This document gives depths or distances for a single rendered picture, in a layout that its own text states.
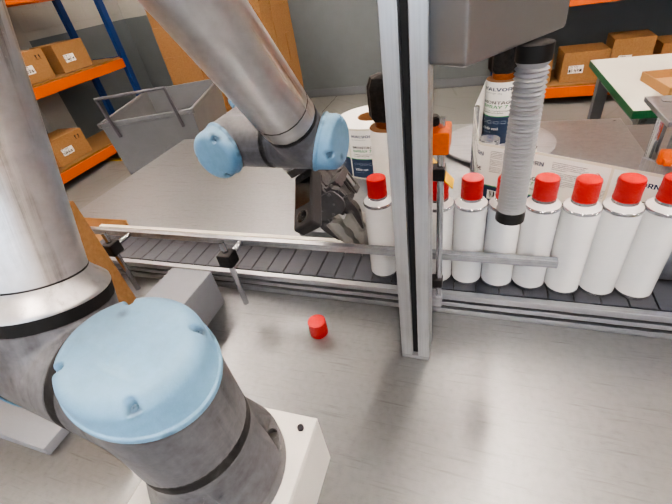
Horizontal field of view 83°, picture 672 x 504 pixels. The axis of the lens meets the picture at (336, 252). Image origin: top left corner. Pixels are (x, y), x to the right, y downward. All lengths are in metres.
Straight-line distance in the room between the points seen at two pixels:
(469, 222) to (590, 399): 0.31
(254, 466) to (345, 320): 0.37
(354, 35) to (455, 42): 4.78
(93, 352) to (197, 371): 0.08
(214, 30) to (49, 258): 0.24
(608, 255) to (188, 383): 0.61
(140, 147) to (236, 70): 2.51
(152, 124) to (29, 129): 2.40
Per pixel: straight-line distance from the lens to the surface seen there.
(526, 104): 0.48
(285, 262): 0.84
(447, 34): 0.40
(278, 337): 0.75
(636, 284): 0.76
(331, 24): 5.22
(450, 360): 0.68
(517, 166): 0.51
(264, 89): 0.43
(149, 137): 2.85
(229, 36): 0.39
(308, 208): 0.64
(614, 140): 1.33
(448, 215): 0.65
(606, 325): 0.78
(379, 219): 0.66
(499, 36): 0.43
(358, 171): 1.10
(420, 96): 0.42
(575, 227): 0.66
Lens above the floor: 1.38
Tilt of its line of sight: 37 degrees down
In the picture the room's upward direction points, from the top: 11 degrees counter-clockwise
